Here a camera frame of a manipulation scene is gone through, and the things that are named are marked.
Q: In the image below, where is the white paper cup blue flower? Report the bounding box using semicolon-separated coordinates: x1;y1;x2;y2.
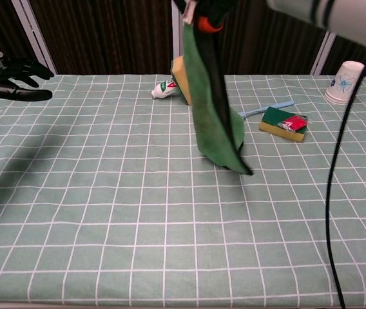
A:
324;61;365;106

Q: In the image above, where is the yellow sponge with round label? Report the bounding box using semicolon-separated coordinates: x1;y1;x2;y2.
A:
170;55;193;106

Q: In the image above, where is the blue plastic spoon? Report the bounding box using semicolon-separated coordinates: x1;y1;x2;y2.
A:
236;99;296;120

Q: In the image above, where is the green checked tablecloth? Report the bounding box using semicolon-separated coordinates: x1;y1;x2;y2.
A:
0;74;366;306

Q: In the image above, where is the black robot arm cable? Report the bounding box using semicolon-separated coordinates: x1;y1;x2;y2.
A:
325;64;366;309

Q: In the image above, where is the green cloth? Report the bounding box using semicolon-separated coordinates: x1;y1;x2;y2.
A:
181;0;255;176

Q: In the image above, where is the white partition post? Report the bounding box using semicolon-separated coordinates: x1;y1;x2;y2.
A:
10;0;58;75
171;0;184;61
310;30;337;75

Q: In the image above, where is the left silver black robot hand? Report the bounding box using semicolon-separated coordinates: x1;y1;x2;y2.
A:
0;50;55;101

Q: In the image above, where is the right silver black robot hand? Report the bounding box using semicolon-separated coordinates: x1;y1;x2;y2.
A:
191;0;227;34

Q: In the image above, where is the small white bottle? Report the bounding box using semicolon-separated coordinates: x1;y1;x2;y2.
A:
151;79;178;100

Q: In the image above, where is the green and yellow sponge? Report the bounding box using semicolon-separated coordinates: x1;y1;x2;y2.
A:
258;106;309;143

